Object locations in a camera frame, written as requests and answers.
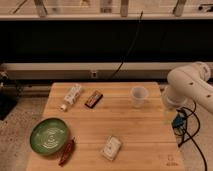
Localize black hanging cable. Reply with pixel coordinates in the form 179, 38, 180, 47
107, 10, 145, 81

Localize red chili pepper toy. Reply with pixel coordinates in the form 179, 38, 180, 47
59, 139, 74, 166

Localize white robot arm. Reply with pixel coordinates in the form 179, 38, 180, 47
162, 62, 213, 123

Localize clear plastic bottle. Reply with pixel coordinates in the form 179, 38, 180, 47
60, 84, 82, 111

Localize black floor cable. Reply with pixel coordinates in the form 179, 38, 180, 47
175, 100, 208, 171

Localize green ceramic bowl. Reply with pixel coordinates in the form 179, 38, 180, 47
29, 118, 70, 156

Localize translucent plastic cup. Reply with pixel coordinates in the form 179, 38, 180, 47
131, 86, 148, 108

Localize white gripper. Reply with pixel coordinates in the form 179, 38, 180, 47
162, 88, 186, 124

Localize blue connector box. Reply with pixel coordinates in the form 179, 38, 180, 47
172, 114, 184, 128

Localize white wall outlet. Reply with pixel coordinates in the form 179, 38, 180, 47
91, 71, 98, 78

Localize black equipment at left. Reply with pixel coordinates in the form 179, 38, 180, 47
0, 71, 22, 120

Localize dark snack bar wrapper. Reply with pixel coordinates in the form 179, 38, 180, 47
85, 91, 103, 109

